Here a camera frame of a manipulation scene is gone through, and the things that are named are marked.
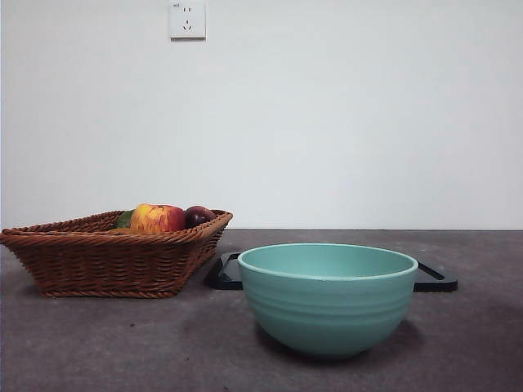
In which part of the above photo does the teal ribbed bowl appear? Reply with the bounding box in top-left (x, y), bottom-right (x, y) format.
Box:
top-left (237, 242), bottom-right (420, 359)

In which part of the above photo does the dark red plum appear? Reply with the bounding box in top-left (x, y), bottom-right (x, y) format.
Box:
top-left (184, 205), bottom-right (217, 229)

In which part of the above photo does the red and yellow apple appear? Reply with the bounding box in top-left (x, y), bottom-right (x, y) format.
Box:
top-left (130, 203), bottom-right (187, 234)

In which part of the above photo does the brown wicker basket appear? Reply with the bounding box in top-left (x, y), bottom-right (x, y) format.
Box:
top-left (0, 209), bottom-right (234, 299)

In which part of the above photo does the black rectangular tray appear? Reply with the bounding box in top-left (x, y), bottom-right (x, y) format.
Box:
top-left (203, 252), bottom-right (458, 292)

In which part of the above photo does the white wall socket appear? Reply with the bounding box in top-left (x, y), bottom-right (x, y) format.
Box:
top-left (170, 0), bottom-right (207, 42)

